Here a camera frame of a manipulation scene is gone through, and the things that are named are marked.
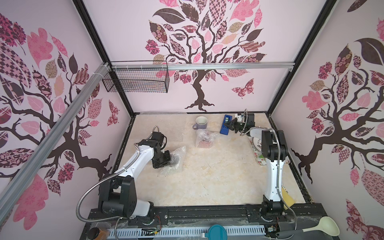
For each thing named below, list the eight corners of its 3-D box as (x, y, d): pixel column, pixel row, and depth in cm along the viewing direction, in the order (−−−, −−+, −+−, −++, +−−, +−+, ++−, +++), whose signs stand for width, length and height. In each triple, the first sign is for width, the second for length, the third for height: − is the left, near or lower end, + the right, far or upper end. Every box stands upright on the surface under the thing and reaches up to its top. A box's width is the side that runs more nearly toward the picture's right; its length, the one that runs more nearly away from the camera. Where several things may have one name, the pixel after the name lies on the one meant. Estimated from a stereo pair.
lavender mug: (193, 130, 111) (193, 123, 105) (196, 122, 117) (196, 115, 110) (204, 133, 109) (204, 126, 103) (207, 124, 115) (207, 117, 109)
